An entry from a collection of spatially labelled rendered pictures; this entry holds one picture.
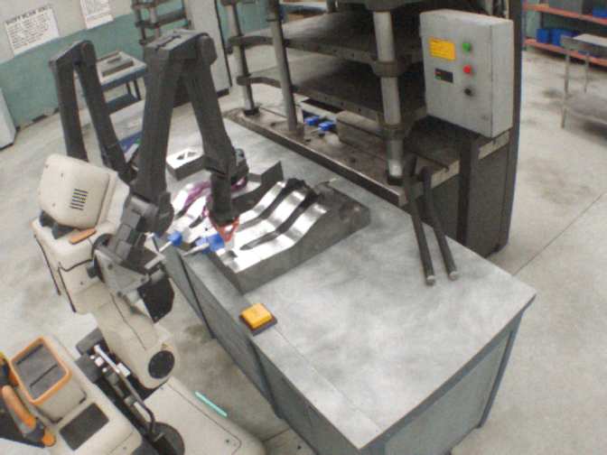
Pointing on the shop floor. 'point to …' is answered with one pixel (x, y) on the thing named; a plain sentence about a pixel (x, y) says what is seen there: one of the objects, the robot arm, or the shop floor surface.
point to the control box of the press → (468, 90)
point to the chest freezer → (5, 124)
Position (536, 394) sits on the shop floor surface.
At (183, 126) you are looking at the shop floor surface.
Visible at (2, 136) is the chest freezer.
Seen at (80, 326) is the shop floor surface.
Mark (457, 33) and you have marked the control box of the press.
